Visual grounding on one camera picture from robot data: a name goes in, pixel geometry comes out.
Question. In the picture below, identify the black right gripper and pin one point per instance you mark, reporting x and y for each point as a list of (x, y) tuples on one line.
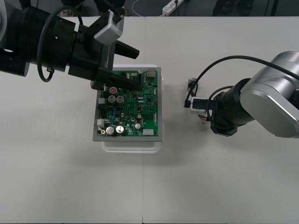
[(224, 131)]

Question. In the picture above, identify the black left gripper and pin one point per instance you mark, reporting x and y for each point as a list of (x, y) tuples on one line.
[(88, 58)]

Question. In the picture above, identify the silver and black left arm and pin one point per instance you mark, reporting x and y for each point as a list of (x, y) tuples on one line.
[(21, 42)]

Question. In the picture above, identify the white power strip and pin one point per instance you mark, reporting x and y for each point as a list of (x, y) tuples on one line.
[(171, 7)]

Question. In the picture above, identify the milky plastic box with lid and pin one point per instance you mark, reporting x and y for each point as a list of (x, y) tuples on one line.
[(130, 147)]

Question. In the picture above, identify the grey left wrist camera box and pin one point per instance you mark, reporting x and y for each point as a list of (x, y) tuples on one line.
[(108, 32)]

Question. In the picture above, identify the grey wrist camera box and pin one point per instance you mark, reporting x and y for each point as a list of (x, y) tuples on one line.
[(108, 32), (198, 107)]

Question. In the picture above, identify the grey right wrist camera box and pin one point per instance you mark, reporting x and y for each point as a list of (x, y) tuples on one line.
[(198, 107)]

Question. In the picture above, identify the green circuit board grey frame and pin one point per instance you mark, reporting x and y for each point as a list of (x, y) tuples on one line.
[(140, 105)]

